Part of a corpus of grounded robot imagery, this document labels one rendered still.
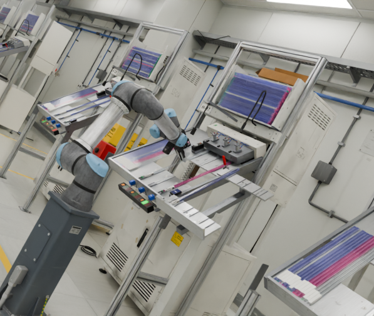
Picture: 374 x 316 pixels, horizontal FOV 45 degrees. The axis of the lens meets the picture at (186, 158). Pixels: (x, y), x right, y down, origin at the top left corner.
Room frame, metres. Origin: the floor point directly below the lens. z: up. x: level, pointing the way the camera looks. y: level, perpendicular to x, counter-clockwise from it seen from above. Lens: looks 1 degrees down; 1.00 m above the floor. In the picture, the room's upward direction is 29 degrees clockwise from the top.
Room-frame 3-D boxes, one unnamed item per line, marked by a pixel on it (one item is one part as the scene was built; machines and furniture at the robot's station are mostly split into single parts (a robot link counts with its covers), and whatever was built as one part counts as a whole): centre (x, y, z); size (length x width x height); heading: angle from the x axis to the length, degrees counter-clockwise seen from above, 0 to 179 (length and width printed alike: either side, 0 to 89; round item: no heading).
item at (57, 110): (4.01, 0.81, 0.66); 1.01 x 0.73 x 1.31; 131
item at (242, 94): (2.92, -0.21, 1.52); 0.51 x 0.13 x 0.27; 41
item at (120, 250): (3.05, -0.27, 0.31); 0.70 x 0.65 x 0.62; 41
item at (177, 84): (4.16, 0.66, 0.95); 1.35 x 0.82 x 1.90; 131
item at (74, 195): (2.04, 0.34, 0.60); 0.15 x 0.15 x 0.10
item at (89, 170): (2.04, 0.35, 0.72); 0.13 x 0.12 x 0.14; 62
